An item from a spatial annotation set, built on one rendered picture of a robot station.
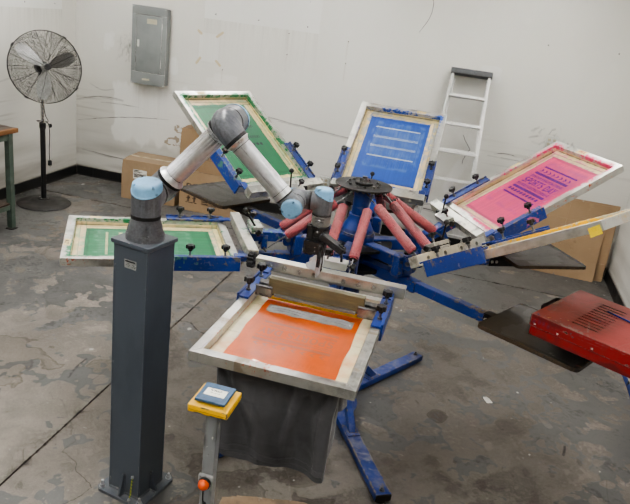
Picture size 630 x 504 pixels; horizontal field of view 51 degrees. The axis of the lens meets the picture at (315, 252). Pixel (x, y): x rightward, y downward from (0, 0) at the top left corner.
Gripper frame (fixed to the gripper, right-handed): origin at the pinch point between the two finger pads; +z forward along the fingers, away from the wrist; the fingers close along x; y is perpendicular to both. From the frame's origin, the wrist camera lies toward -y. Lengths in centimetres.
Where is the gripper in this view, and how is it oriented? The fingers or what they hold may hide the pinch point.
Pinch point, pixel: (319, 273)
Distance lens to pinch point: 270.1
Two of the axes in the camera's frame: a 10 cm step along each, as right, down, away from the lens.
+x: -2.3, 3.1, -9.2
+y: -9.7, -1.9, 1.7
